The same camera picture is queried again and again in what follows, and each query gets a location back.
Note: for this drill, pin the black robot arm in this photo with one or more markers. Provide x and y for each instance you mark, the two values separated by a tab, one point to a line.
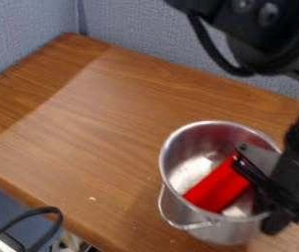
250	36

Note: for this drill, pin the white object under table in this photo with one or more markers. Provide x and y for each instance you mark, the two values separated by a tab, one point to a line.
69	243

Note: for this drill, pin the stainless steel pot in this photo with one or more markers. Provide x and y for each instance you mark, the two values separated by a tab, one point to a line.
191	153

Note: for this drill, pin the red block object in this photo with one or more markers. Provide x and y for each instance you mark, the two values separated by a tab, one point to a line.
219	188

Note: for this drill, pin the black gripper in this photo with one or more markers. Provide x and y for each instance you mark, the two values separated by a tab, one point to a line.
272	172

